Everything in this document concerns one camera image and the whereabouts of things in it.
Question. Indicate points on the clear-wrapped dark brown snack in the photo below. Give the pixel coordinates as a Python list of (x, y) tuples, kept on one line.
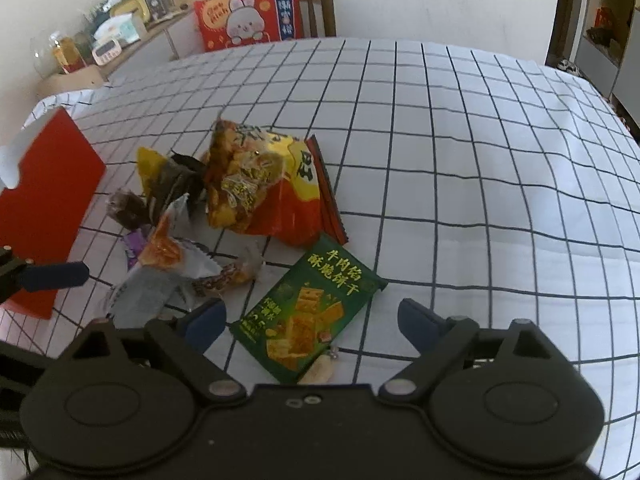
[(126, 207)]

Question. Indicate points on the yellow snack packet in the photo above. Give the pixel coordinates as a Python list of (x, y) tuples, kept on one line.
[(147, 167)]

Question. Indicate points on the cooking oil bottle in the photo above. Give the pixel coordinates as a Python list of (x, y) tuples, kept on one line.
[(67, 55)]

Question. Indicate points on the black and white shoe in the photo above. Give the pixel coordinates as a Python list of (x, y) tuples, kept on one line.
[(568, 66)]

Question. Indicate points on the light wooden crate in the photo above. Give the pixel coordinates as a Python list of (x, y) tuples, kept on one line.
[(70, 82)]

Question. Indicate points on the clear-wrapped brown sausage snack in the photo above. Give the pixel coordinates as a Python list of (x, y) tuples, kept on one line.
[(225, 278)]

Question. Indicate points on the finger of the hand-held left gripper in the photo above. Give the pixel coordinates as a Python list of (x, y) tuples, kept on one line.
[(55, 277)]

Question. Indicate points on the red item on shelf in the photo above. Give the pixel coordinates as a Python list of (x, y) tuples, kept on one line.
[(606, 17)]

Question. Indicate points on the purple candy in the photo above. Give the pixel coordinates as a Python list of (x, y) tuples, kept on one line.
[(132, 251)]

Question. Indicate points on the white digital timer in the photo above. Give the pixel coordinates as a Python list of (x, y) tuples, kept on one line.
[(107, 51)]

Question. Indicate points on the large orange snack bag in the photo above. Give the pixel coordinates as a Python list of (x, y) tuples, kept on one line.
[(250, 185)]

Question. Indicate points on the red rabbit print cushion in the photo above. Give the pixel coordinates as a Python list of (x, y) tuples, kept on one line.
[(245, 15)]

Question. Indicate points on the white packet with orange snack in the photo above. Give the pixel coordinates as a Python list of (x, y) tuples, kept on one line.
[(162, 252)]

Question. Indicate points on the grey storage shelf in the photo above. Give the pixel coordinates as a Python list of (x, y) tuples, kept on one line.
[(600, 60)]

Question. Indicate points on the yellow storage box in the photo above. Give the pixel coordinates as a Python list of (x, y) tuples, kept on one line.
[(129, 10)]

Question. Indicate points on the pale green tissue box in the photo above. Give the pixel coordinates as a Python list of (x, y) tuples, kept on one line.
[(120, 29)]

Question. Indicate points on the green biscuit packet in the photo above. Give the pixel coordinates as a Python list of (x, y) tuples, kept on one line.
[(305, 310)]

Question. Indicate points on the silver white snack packet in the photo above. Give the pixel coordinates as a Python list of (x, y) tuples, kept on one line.
[(142, 292)]

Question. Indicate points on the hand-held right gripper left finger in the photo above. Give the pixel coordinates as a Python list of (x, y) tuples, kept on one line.
[(206, 322)]

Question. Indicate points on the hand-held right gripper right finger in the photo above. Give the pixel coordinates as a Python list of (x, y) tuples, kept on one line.
[(416, 322)]

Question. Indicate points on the wooden chair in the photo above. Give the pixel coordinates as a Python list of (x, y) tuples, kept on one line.
[(317, 7)]

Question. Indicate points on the light wooden side cabinet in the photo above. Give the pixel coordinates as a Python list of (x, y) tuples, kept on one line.
[(160, 42)]

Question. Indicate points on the small beige wrapped candy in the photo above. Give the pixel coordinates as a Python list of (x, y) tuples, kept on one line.
[(320, 369)]

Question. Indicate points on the red cardboard box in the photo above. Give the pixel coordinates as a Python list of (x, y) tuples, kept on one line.
[(45, 195)]

